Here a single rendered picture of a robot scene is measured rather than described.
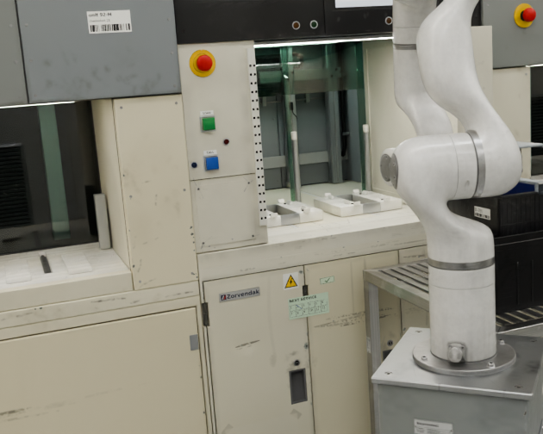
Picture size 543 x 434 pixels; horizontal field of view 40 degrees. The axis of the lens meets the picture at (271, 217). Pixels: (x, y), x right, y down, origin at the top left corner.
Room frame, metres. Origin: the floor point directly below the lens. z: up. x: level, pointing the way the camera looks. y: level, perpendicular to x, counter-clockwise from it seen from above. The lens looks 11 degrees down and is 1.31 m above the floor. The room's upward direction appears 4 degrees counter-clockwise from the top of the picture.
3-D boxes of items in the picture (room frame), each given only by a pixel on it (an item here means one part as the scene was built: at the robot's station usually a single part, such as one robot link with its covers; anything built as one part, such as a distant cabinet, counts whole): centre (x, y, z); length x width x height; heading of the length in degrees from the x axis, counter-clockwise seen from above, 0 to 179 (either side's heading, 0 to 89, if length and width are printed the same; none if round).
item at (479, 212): (1.74, -0.56, 0.96); 0.24 x 0.20 x 0.32; 19
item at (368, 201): (2.38, -0.28, 0.89); 0.22 x 0.21 x 0.04; 20
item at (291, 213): (2.29, -0.02, 0.89); 0.22 x 0.21 x 0.04; 20
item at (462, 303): (1.35, -0.34, 0.85); 0.19 x 0.19 x 0.18
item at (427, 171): (1.35, -0.31, 1.07); 0.19 x 0.12 x 0.24; 93
